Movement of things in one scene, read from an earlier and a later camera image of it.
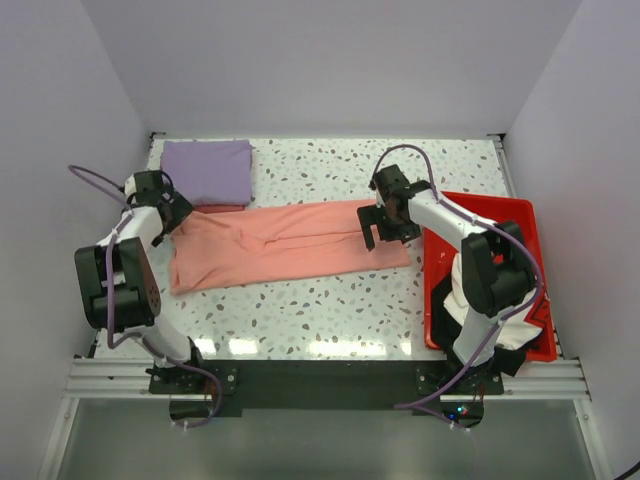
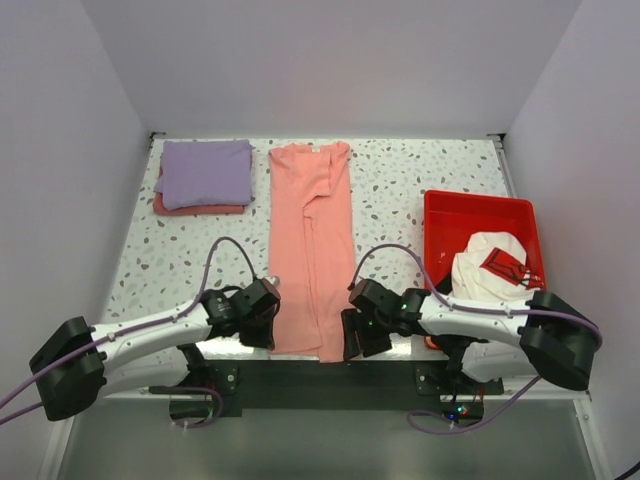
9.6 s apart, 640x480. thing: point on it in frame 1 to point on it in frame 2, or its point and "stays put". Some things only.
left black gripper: [180, 209] to [265, 338]
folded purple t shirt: [210, 171] stays put
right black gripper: [370, 215] to [351, 321]
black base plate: [200, 389] stays put
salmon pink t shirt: [223, 248] to [312, 255]
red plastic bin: [438, 260] stays put
